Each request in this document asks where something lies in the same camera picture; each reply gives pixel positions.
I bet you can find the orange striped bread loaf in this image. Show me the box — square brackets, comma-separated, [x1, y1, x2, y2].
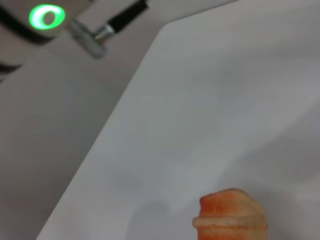
[192, 188, 269, 240]

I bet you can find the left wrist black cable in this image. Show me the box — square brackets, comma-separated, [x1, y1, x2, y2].
[67, 0, 150, 60]

